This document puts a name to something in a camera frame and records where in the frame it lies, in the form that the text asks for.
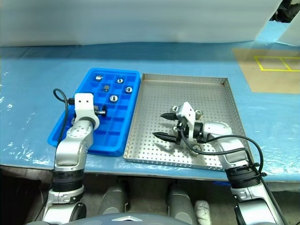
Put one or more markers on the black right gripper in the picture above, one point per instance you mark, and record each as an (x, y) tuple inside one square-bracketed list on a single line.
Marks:
[(181, 133)]

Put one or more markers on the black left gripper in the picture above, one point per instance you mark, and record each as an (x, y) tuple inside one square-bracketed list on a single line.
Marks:
[(95, 108)]

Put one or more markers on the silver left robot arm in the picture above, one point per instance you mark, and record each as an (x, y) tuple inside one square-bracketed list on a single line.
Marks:
[(70, 150)]

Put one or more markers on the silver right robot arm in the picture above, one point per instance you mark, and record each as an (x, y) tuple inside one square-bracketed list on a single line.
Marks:
[(234, 150)]

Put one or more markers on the blue plastic compartment tray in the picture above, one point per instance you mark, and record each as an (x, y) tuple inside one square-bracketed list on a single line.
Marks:
[(117, 131)]

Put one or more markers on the perforated steel tray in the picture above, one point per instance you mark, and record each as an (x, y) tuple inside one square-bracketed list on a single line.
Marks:
[(206, 93)]

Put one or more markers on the grey rounded robot leg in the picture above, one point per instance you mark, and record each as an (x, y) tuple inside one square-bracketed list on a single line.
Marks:
[(180, 204), (113, 199)]

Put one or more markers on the white rounded object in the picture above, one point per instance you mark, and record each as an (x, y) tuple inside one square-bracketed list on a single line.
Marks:
[(202, 211)]

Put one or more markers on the large white foam sheet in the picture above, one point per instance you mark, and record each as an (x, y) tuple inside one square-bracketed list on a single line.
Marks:
[(131, 21)]

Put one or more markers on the grey robot torso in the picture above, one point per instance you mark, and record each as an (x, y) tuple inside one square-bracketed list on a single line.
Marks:
[(112, 219)]

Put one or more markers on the brown cardboard sheet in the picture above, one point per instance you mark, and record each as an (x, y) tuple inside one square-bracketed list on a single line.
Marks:
[(269, 79)]

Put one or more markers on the small white foam sheet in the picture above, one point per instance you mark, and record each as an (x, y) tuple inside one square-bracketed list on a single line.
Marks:
[(291, 30)]

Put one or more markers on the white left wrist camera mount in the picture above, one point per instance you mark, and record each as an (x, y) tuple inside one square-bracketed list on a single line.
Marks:
[(84, 104)]

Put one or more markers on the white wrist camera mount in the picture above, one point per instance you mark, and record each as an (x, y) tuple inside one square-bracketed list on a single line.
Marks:
[(187, 112), (84, 104)]

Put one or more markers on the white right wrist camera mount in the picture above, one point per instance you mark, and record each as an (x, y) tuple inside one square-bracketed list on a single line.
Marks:
[(187, 112)]

